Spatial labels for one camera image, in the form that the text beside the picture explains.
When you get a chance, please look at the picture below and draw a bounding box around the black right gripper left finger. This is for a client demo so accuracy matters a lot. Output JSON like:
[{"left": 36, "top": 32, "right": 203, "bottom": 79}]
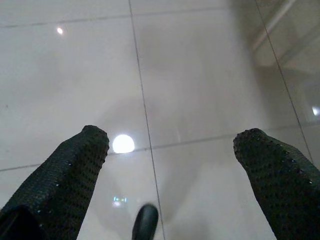
[{"left": 4, "top": 125, "right": 111, "bottom": 240}]

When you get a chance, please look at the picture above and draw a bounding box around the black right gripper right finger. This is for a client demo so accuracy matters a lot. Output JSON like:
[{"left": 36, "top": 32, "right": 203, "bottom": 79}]
[{"left": 232, "top": 127, "right": 320, "bottom": 240}]

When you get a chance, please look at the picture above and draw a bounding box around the black robot foot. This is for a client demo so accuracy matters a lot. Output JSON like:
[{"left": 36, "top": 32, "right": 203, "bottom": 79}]
[{"left": 131, "top": 203, "right": 160, "bottom": 240}]

